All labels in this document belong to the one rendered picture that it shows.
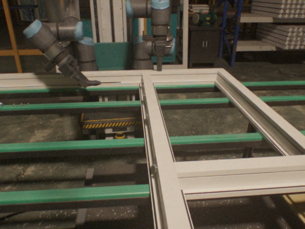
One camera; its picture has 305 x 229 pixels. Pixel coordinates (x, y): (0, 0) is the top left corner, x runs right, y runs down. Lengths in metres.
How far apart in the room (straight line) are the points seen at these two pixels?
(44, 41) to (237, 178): 0.95
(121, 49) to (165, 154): 1.69
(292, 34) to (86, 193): 4.92
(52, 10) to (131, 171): 1.22
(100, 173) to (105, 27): 1.46
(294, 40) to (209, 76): 3.93
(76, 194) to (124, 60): 1.74
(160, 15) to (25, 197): 0.98
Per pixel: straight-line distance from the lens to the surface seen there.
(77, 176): 2.18
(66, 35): 1.34
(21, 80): 1.52
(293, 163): 0.75
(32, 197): 0.74
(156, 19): 1.33
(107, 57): 2.31
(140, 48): 2.15
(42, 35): 1.24
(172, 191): 0.59
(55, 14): 1.96
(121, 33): 2.36
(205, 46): 4.96
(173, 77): 1.42
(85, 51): 2.15
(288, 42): 5.27
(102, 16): 2.34
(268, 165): 0.72
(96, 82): 1.28
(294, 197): 1.13
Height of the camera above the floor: 1.33
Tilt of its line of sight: 26 degrees down
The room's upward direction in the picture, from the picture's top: straight up
